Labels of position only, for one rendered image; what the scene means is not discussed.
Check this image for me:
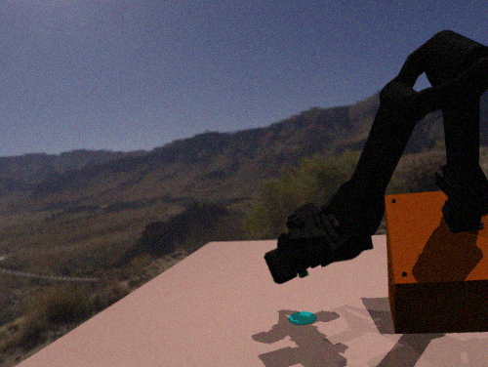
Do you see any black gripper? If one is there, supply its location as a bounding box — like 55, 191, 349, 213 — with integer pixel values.
264, 248, 332, 284

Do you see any cyan flat circle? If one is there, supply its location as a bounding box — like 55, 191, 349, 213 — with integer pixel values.
288, 311, 316, 325

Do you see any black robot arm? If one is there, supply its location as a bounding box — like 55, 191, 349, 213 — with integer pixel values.
277, 29, 488, 269

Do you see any green post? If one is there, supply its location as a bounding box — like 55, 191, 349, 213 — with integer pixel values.
298, 269, 308, 278

